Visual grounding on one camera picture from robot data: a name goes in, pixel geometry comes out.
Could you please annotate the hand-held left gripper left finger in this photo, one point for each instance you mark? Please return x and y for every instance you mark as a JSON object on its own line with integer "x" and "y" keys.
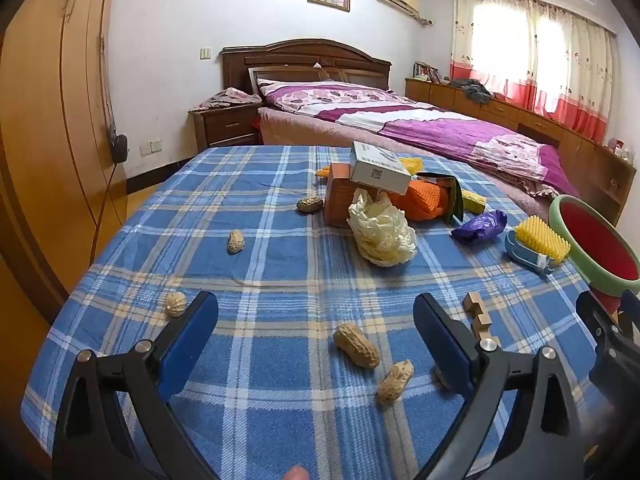
{"x": 187, "y": 340}

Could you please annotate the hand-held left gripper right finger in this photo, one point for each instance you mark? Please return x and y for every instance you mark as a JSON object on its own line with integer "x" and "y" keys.
{"x": 440, "y": 340}

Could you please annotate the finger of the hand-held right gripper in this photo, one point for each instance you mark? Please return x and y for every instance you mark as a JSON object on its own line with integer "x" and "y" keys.
{"x": 631, "y": 310}
{"x": 595, "y": 315}

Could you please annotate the wooden block puzzle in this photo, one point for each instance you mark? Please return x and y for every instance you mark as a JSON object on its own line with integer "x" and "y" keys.
{"x": 482, "y": 317}

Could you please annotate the red bucket with green rim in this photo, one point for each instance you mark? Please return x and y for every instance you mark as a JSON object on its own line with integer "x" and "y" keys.
{"x": 595, "y": 240}

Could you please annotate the yellow foam net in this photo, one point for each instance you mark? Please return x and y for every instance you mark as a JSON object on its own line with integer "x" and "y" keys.
{"x": 411, "y": 164}
{"x": 542, "y": 240}

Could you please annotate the light blue plastic dish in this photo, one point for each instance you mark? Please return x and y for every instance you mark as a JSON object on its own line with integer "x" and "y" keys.
{"x": 520, "y": 255}

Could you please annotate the cream plastic bag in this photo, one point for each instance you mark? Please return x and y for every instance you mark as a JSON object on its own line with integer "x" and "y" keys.
{"x": 382, "y": 235}

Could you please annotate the purple wrapper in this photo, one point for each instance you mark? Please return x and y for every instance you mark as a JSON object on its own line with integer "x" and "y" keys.
{"x": 480, "y": 226}

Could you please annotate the dark green snack packet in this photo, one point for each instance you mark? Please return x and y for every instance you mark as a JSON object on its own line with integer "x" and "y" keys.
{"x": 452, "y": 200}

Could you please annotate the orange foam net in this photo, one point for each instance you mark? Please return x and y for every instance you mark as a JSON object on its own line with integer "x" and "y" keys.
{"x": 420, "y": 200}

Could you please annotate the small yellow box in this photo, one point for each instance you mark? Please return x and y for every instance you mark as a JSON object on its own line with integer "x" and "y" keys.
{"x": 473, "y": 202}

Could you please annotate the brown cardboard box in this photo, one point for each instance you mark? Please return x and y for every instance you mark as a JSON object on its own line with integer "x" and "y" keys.
{"x": 340, "y": 200}

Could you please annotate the white cardboard box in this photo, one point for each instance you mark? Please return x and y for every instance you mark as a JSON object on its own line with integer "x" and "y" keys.
{"x": 375, "y": 167}

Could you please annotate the orange-yellow foam net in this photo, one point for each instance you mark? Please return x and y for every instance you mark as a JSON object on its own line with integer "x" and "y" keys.
{"x": 323, "y": 171}

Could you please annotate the person's left hand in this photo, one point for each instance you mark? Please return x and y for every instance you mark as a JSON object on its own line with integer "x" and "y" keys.
{"x": 299, "y": 474}

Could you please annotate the peanut in shell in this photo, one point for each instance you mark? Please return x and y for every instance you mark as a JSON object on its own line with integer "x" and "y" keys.
{"x": 395, "y": 381}
{"x": 235, "y": 241}
{"x": 175, "y": 304}
{"x": 356, "y": 345}
{"x": 310, "y": 204}

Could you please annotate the blue plaid tablecloth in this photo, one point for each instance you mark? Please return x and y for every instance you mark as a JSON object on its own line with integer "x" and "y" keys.
{"x": 280, "y": 285}

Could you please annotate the long wooden window cabinet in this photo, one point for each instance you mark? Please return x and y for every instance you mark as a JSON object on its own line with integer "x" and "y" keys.
{"x": 590, "y": 160}

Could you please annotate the red and white containers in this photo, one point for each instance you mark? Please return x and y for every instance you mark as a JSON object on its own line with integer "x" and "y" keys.
{"x": 620, "y": 147}

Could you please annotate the black power adapter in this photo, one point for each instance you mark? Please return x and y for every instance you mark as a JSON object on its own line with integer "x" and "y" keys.
{"x": 119, "y": 146}

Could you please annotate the purple floral quilt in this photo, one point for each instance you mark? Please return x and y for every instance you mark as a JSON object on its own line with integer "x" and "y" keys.
{"x": 425, "y": 132}

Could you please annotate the dark wooden nightstand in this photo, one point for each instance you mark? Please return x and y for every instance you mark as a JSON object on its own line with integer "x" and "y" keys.
{"x": 225, "y": 127}

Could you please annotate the pink patterned cloth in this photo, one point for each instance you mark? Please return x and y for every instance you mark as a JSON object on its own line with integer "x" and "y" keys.
{"x": 225, "y": 97}

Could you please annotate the light wooden wardrobe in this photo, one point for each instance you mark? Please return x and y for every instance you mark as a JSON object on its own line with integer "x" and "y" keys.
{"x": 50, "y": 135}

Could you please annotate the grey clothes pile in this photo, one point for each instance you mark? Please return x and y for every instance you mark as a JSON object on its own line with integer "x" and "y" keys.
{"x": 475, "y": 89}

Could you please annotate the white and red curtains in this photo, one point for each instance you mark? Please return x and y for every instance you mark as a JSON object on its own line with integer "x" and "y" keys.
{"x": 550, "y": 50}

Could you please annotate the row of books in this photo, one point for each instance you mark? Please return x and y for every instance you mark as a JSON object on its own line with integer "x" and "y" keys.
{"x": 425, "y": 71}

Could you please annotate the dark wooden bed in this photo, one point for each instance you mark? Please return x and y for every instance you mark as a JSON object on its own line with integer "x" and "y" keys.
{"x": 300, "y": 57}

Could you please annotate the wall socket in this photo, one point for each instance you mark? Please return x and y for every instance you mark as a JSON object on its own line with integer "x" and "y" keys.
{"x": 151, "y": 147}

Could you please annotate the wall light switch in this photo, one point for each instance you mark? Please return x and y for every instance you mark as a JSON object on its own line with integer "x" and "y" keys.
{"x": 206, "y": 53}

